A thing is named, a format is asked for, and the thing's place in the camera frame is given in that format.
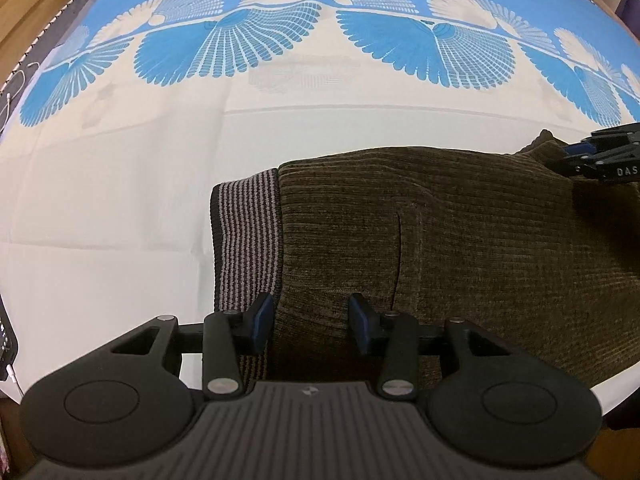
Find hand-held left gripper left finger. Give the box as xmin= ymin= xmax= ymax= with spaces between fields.
xmin=75 ymin=292 xmax=275 ymax=402

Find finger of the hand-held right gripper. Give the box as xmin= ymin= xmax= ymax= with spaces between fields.
xmin=558 ymin=154 xmax=608 ymax=180
xmin=561 ymin=122 xmax=640 ymax=160

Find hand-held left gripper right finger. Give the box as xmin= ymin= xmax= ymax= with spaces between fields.
xmin=348 ymin=293 xmax=547 ymax=402

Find dark brown corduroy pants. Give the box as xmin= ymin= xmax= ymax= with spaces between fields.
xmin=210 ymin=130 xmax=640 ymax=394

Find blue white feather-print bed sheet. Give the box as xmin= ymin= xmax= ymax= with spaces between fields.
xmin=0 ymin=0 xmax=640 ymax=417

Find white charging cable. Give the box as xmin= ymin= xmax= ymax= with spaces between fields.
xmin=0 ymin=59 xmax=42 ymax=137

